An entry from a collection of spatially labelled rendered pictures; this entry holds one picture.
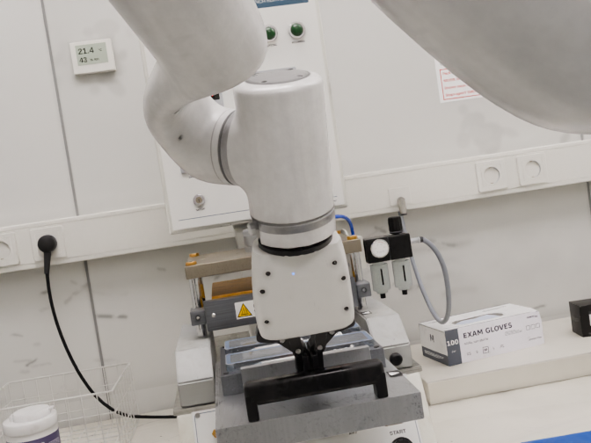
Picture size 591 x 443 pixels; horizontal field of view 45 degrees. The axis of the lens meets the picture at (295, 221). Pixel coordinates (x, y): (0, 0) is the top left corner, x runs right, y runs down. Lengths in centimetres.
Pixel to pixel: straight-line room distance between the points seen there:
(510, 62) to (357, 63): 140
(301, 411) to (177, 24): 43
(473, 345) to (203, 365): 68
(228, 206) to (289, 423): 60
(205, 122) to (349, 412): 34
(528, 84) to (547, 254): 152
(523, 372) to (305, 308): 81
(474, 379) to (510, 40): 118
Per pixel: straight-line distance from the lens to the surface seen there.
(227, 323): 106
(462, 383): 143
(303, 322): 73
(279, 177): 64
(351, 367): 76
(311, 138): 64
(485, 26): 28
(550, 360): 149
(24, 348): 170
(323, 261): 70
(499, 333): 154
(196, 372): 100
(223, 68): 54
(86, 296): 166
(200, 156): 68
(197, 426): 99
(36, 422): 126
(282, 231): 67
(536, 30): 28
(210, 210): 128
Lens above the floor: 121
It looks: 3 degrees down
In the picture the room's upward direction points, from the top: 9 degrees counter-clockwise
